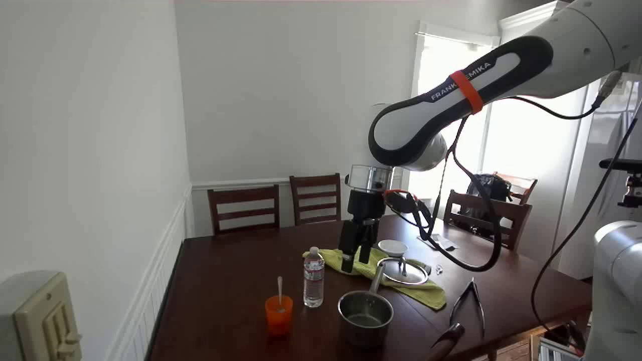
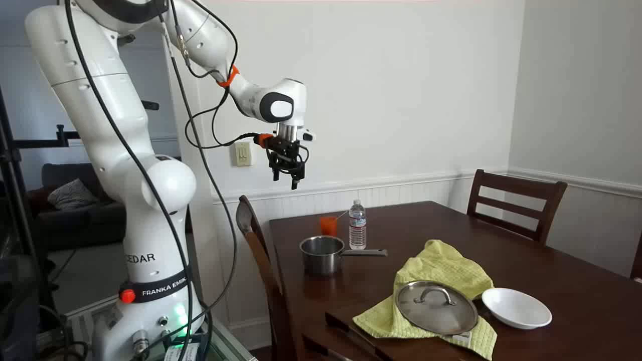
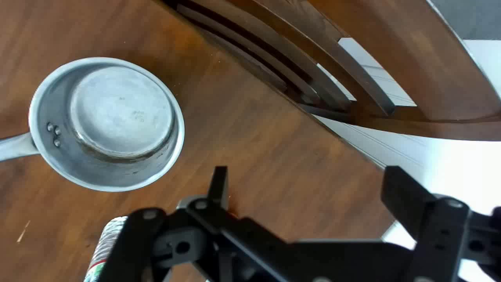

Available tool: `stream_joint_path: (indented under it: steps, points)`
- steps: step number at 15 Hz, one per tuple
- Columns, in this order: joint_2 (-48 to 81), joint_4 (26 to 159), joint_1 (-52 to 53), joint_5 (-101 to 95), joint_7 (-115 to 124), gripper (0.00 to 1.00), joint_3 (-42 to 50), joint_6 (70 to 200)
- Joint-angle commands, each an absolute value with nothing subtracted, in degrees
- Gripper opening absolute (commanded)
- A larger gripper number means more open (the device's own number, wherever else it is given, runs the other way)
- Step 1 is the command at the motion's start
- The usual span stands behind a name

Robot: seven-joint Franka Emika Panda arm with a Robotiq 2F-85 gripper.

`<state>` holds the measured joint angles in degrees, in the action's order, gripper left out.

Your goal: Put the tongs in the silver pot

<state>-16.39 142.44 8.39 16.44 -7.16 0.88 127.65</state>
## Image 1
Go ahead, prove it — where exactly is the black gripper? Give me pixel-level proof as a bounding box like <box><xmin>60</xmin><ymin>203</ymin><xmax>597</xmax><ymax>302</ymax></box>
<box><xmin>338</xmin><ymin>191</ymin><xmax>384</xmax><ymax>273</ymax></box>

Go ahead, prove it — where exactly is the silver pot lid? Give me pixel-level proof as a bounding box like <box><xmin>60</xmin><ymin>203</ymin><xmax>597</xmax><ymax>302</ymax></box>
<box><xmin>380</xmin><ymin>257</ymin><xmax>431</xmax><ymax>287</ymax></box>

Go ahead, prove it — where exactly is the white bowl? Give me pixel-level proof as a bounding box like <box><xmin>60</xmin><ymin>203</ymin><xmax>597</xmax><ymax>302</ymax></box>
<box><xmin>376</xmin><ymin>239</ymin><xmax>404</xmax><ymax>257</ymax></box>

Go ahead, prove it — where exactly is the near-side wooden chair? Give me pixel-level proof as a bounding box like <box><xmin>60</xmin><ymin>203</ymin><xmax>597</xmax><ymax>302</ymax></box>
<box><xmin>428</xmin><ymin>324</ymin><xmax>465</xmax><ymax>361</ymax></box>

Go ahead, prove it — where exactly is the orange plastic cup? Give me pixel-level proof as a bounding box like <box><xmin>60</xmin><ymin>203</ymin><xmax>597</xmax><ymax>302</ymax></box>
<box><xmin>265</xmin><ymin>295</ymin><xmax>292</xmax><ymax>336</ymax></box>

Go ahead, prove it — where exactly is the dark wooden chair left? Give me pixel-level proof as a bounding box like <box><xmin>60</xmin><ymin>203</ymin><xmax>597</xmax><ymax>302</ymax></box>
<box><xmin>206</xmin><ymin>185</ymin><xmax>278</xmax><ymax>236</ymax></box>

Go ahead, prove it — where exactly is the white spoon in cup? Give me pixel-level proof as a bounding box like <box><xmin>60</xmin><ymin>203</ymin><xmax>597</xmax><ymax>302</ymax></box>
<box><xmin>276</xmin><ymin>276</ymin><xmax>283</xmax><ymax>305</ymax></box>

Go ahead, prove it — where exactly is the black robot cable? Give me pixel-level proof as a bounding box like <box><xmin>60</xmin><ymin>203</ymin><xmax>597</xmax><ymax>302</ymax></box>
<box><xmin>382</xmin><ymin>92</ymin><xmax>642</xmax><ymax>329</ymax></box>

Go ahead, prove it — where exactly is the dark wooden chair middle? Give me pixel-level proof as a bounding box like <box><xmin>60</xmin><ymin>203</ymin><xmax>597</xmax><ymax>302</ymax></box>
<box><xmin>289</xmin><ymin>172</ymin><xmax>341</xmax><ymax>225</ymax></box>

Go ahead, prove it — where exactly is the yellow-green cloth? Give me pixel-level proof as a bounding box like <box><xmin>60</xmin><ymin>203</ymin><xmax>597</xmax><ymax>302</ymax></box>
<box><xmin>320</xmin><ymin>250</ymin><xmax>447</xmax><ymax>311</ymax></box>

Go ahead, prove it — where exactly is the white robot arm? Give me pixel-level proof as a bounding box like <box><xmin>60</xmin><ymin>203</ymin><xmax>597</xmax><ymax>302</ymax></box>
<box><xmin>366</xmin><ymin>0</ymin><xmax>642</xmax><ymax>361</ymax></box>

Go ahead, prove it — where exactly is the clear water bottle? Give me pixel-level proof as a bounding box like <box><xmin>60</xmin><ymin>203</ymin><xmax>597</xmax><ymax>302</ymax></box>
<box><xmin>303</xmin><ymin>248</ymin><xmax>324</xmax><ymax>310</ymax></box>

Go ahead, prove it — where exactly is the dark wooden chair right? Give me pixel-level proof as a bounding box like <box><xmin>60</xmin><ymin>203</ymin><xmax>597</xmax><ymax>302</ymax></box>
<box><xmin>444</xmin><ymin>175</ymin><xmax>531</xmax><ymax>251</ymax></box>

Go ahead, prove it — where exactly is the silver pot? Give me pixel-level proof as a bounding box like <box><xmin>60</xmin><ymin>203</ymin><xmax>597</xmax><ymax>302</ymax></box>
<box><xmin>337</xmin><ymin>268</ymin><xmax>394</xmax><ymax>350</ymax></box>

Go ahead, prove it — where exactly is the dark wooden chair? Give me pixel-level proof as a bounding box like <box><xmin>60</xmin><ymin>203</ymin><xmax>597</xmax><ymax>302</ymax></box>
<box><xmin>289</xmin><ymin>172</ymin><xmax>341</xmax><ymax>225</ymax></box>
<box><xmin>206</xmin><ymin>185</ymin><xmax>278</xmax><ymax>236</ymax></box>
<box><xmin>444</xmin><ymin>175</ymin><xmax>531</xmax><ymax>251</ymax></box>

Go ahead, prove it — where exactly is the black camera stand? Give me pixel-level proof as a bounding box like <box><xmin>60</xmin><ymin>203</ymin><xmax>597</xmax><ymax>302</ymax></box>
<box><xmin>597</xmin><ymin>157</ymin><xmax>642</xmax><ymax>209</ymax></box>

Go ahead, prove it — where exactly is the beige wall light switch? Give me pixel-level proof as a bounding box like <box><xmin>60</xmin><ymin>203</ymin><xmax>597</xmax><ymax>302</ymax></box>
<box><xmin>0</xmin><ymin>271</ymin><xmax>81</xmax><ymax>361</ymax></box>

